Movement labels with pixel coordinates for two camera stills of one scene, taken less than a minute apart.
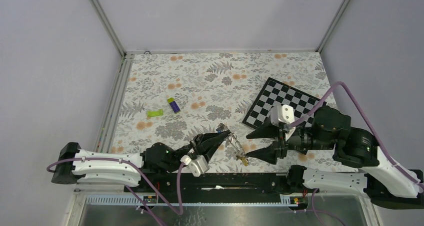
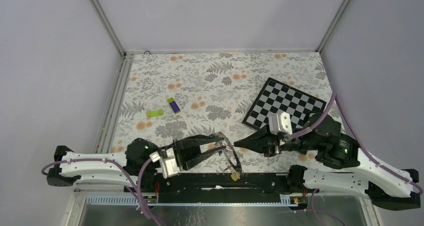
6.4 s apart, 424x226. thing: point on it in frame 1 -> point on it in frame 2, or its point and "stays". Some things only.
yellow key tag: (245, 161) -> (235, 176)
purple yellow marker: (175, 107) stays
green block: (151, 113) stays
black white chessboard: (276, 93) stays
